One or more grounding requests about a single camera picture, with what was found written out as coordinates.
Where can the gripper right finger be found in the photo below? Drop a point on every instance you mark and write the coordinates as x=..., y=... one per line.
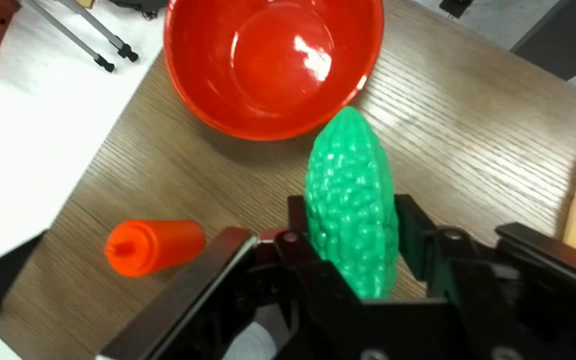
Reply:
x=473, y=280

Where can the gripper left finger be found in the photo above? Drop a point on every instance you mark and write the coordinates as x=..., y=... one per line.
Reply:
x=288, y=280

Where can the green bitter gourd toy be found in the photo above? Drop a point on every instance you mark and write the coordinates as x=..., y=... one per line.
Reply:
x=350, y=200

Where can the red bowl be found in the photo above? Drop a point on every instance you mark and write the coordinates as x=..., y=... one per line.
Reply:
x=273, y=65

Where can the orange squeeze bottle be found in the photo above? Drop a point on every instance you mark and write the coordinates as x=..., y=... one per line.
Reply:
x=153, y=247

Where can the dark grey furniture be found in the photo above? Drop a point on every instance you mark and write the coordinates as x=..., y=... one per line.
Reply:
x=563, y=37

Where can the stand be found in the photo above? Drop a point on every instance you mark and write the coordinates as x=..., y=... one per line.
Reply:
x=93, y=35

